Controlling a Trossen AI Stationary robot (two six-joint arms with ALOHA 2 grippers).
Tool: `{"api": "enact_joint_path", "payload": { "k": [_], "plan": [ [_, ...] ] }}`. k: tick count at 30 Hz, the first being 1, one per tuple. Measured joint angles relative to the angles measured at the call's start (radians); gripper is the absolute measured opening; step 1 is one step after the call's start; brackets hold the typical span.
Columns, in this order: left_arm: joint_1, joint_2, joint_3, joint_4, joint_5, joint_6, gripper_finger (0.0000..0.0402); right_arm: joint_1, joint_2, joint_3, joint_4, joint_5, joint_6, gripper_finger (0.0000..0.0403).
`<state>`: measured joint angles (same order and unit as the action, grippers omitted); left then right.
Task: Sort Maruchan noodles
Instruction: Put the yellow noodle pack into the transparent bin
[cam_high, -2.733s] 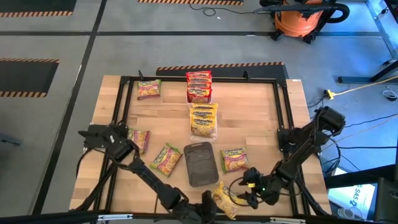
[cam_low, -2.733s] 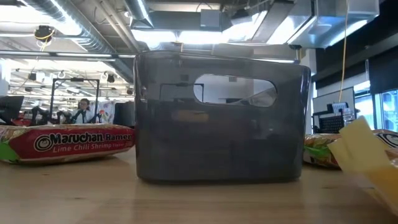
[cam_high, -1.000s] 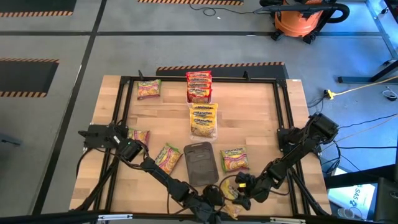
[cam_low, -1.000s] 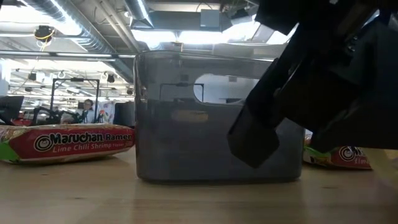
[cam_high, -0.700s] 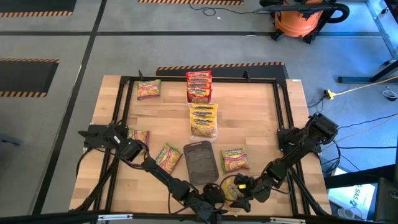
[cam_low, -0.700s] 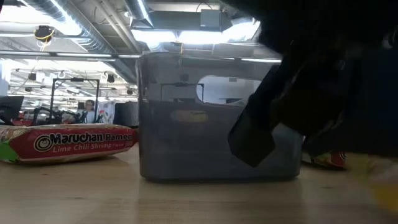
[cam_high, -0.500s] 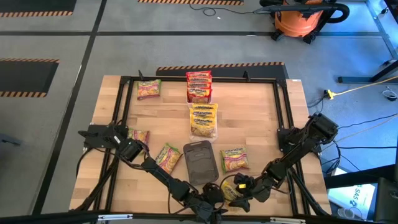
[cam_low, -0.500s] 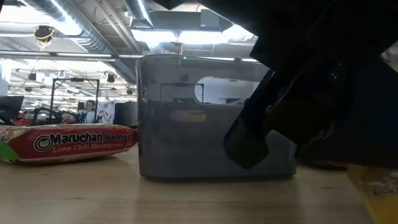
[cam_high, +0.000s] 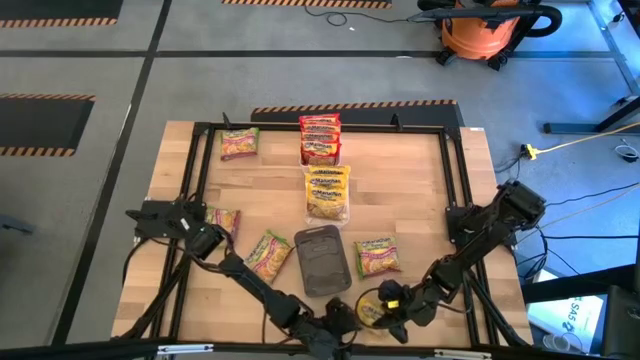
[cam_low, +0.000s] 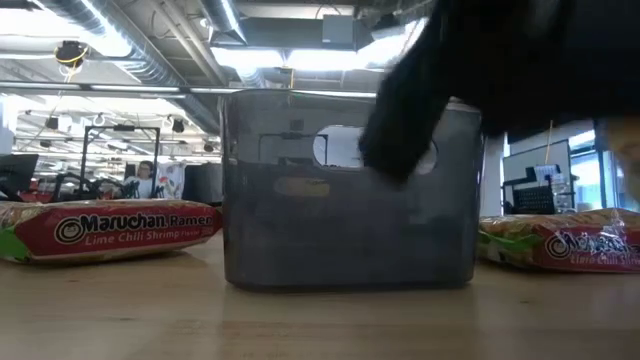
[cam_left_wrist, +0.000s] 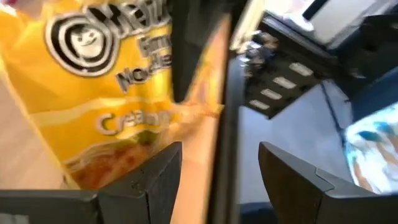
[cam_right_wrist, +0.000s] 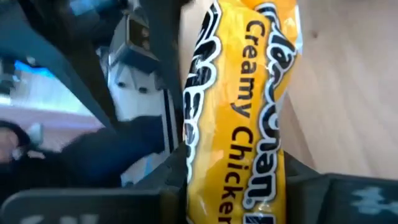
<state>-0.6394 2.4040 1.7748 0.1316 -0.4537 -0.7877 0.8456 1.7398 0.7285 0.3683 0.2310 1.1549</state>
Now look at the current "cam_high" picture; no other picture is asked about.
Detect silver metal bracket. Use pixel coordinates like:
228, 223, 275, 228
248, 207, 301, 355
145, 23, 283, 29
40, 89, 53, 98
432, 348, 493, 360
156, 343, 215, 356

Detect green Maruchan noodle pack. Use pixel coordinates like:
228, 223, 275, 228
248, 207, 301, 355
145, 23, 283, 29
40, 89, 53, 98
354, 235, 402, 280
220, 127, 261, 162
204, 206, 242, 240
243, 229, 295, 285

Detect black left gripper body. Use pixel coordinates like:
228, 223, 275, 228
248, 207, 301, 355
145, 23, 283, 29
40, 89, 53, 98
292, 312, 351, 360

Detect black aluminium table frame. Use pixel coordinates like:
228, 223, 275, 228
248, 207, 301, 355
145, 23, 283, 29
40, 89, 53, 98
110, 112, 535, 360

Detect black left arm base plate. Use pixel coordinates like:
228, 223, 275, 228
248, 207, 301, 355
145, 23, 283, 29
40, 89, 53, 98
124, 198, 206, 241

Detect black vacuum hose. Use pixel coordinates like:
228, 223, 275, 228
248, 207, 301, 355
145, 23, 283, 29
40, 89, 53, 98
407, 2, 564, 39

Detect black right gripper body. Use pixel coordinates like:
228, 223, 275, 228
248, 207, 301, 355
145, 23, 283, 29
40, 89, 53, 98
394, 277, 444, 327

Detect black desk leg frame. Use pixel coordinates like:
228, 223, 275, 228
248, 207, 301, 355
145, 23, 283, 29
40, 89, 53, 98
543, 0, 640, 135

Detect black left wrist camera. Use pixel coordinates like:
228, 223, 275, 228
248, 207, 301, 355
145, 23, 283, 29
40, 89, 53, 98
325, 297, 360, 326

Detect black floor cable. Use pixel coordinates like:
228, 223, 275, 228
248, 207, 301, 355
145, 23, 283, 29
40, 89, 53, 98
303, 3, 419, 28
513, 181, 640, 216
542, 232, 640, 241

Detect white coiled cable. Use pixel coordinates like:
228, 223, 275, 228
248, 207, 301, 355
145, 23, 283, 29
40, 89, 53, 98
613, 138, 640, 164

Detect yellow extension cord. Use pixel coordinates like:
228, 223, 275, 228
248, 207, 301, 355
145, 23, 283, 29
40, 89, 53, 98
519, 120, 640, 161

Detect clear plastic cup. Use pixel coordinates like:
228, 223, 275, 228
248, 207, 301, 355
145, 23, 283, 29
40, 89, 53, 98
542, 332, 572, 354

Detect black desk bar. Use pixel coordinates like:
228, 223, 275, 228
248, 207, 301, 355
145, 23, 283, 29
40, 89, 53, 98
519, 263, 640, 304

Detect clear plastic bin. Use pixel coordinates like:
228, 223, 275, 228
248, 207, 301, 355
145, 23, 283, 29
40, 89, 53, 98
303, 166, 351, 227

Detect white printed sheet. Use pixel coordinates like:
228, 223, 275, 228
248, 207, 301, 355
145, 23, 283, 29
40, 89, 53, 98
526, 293, 609, 347

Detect black hazard-striped floor mat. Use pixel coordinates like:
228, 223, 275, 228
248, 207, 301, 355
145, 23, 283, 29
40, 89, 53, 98
250, 99, 466, 129
221, 0, 393, 10
0, 0, 125, 29
0, 92, 97, 158

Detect dark grey plastic bin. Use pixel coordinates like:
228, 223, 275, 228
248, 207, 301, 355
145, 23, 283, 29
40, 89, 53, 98
293, 223, 353, 299

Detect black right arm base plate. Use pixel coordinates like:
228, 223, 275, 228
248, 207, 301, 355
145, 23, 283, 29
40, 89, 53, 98
445, 206, 519, 247

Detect grey furniture foot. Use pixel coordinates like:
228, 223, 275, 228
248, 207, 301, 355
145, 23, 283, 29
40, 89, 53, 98
0, 213, 37, 236

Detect orange shop vacuum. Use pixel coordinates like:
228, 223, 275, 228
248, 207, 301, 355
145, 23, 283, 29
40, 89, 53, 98
434, 0, 524, 71

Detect white plastic bin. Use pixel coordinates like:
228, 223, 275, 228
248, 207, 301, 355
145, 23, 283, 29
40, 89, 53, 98
298, 117, 344, 169

